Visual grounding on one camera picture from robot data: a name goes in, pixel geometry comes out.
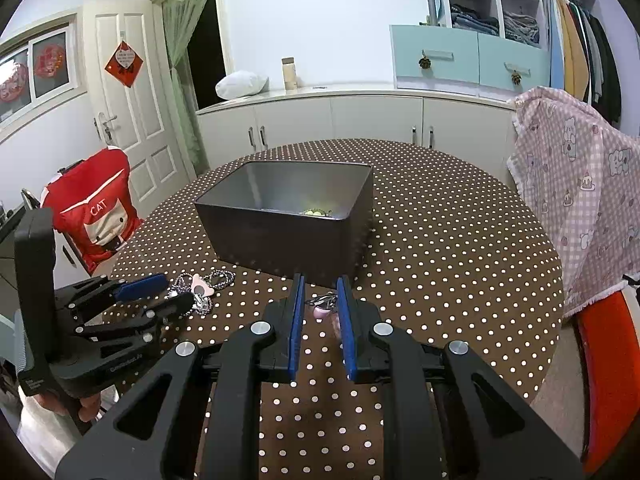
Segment green curtain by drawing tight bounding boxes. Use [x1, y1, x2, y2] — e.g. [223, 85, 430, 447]
[162, 0, 216, 174]

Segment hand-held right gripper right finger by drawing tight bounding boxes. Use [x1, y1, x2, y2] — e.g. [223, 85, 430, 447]
[336, 274, 584, 480]

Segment beige bottle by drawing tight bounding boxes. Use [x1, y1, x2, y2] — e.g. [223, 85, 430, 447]
[281, 56, 300, 90]

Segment orange chair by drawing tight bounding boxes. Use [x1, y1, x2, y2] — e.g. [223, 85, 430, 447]
[572, 289, 640, 477]

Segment folded blue jeans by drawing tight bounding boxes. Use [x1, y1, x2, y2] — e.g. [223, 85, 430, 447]
[450, 4, 501, 36]

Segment hanging black garment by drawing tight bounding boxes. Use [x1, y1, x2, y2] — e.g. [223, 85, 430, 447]
[582, 7, 624, 126]

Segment red cat chair cover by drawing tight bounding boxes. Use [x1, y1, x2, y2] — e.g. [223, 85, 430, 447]
[41, 146, 144, 276]

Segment person's left hand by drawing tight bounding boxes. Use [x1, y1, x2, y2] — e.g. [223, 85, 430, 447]
[38, 391, 108, 424]

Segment white plastic bag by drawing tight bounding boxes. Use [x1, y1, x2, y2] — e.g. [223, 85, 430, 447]
[215, 70, 270, 101]

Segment folded grey clothes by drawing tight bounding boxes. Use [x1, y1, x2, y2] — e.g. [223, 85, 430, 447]
[502, 10, 541, 44]

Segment red paper window cutting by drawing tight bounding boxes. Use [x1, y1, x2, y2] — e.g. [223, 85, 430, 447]
[34, 45, 66, 79]
[0, 62, 29, 104]

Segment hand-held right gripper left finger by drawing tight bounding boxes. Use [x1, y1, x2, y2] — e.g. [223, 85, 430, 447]
[55, 272, 306, 480]

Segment dark grey storage box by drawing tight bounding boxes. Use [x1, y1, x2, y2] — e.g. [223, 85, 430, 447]
[194, 161, 375, 287]

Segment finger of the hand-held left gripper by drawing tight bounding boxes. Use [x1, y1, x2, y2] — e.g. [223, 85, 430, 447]
[74, 292, 196, 346]
[55, 273, 169, 311]

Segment silver chain pink pendant necklace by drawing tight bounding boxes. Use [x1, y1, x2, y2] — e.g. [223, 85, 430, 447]
[167, 268, 237, 317]

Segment white panel door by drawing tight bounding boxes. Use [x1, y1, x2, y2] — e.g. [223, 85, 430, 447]
[81, 0, 197, 202]

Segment red door decoration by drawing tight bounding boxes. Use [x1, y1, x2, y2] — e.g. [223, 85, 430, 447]
[104, 40, 145, 90]

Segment white sideboard cabinet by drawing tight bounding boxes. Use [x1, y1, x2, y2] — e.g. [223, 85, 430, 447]
[196, 82, 521, 181]

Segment pink charm keychain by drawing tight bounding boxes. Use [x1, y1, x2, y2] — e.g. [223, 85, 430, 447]
[306, 292, 346, 341]

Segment silver door handle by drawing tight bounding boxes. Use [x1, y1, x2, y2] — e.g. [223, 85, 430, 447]
[93, 112, 119, 141]

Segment hanging light blue shirt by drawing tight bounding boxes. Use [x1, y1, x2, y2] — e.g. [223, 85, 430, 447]
[542, 0, 566, 91]

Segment pink checked cartoon cloth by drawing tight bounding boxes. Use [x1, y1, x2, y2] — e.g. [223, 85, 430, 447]
[506, 86, 640, 322]

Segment brown polka dot tablecloth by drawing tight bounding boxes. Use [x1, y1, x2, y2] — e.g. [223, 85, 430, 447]
[102, 138, 566, 480]

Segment hanging orange garment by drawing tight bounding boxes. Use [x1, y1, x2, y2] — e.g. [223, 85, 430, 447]
[555, 0, 591, 104]

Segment teal drawer cabinet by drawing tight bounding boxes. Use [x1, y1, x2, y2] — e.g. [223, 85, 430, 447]
[389, 24, 551, 96]

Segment white framed window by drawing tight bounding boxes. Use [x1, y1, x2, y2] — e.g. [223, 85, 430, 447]
[0, 22, 84, 134]

